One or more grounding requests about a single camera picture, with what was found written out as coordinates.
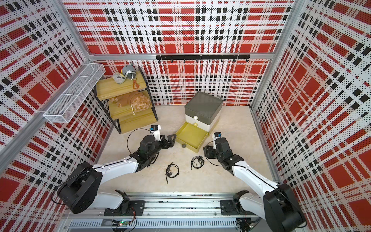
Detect white wire mesh basket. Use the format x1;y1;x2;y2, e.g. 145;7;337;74
43;63;105;123

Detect wooden three-tier shelf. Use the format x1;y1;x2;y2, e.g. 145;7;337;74
94;65;158;134

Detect black wall hook rail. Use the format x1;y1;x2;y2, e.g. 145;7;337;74
156;54;251;62

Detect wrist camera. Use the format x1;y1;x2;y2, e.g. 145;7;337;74
150;125;161;141
213;131;222;149

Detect white grey plush toy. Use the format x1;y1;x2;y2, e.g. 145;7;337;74
112;73;126;84

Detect three-tier plastic drawer cabinet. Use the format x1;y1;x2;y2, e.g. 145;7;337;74
176;91;223;153

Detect black earphones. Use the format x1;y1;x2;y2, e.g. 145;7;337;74
190;156;204;169
165;162;180;184
150;153;159;165

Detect white drawer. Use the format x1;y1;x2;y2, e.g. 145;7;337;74
185;112;221;132

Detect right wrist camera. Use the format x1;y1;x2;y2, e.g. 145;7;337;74
213;131;222;149

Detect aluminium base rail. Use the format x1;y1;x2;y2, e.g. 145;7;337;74
57;192;270;232

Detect orange carabiner clip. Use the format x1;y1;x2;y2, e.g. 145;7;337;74
132;80;140;90

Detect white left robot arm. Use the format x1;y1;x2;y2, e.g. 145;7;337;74
57;134;176;214

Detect green circuit board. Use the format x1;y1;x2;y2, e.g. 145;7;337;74
112;220;131;228

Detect brown plush toy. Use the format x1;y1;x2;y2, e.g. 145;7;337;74
109;91;151;113

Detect yellow bottom drawer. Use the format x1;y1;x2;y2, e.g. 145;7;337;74
176;122;210;153

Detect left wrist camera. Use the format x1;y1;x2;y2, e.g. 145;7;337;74
150;125;161;141

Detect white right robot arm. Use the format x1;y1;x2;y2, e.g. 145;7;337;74
203;137;307;232

